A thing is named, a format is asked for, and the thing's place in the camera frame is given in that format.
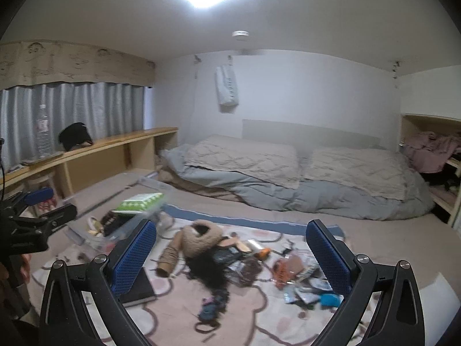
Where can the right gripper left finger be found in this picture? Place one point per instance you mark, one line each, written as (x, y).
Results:
(64, 318)

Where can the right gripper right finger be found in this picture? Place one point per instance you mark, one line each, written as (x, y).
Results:
(398, 318)

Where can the green dotted wipes pack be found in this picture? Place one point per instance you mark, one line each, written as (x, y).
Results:
(139, 203)

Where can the blue crochet scrunchie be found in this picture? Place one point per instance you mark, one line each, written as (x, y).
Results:
(213, 306)

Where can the black feather hair clip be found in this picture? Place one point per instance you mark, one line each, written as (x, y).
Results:
(204, 268)

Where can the person left hand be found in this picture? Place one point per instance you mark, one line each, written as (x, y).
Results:
(23, 268)

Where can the blue comb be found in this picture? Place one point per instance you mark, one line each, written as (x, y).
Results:
(331, 300)

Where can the clear plastic storage bin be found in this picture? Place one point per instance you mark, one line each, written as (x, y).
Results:
(97, 229)

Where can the white card box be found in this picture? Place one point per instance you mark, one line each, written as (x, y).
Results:
(440, 305)

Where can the plastic water bottle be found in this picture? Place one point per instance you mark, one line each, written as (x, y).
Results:
(43, 137)

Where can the clear thread spool orange cap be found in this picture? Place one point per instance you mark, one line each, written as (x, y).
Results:
(258, 250)

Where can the grey duvet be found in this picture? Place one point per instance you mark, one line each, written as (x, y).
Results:
(310, 197)

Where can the right beige pillow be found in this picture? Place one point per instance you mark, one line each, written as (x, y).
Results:
(375, 171)

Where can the beige pillow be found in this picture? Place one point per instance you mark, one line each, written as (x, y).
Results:
(273, 163)
(375, 171)

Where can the wooden side shelf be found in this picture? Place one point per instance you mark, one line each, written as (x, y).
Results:
(126, 153)

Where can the black cap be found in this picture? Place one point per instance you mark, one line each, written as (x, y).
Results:
(76, 134)

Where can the brown yarn cardboard spool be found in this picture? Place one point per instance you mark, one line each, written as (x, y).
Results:
(169, 257)

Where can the pink patterned blanket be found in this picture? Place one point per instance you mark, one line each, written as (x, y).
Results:
(274, 302)

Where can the black product box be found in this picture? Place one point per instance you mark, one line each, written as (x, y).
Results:
(226, 256)

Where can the left beige pillow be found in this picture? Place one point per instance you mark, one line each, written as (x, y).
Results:
(273, 163)

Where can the grey headboard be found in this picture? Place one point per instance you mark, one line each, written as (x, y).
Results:
(304, 138)

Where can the grey curtain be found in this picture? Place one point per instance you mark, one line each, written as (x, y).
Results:
(106, 109)

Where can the closet shelf with clothes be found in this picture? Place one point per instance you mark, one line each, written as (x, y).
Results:
(432, 146)

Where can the beige fleece hat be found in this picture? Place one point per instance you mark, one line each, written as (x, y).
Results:
(199, 236)

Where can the white smoke detector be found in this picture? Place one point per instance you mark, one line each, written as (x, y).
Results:
(240, 35)

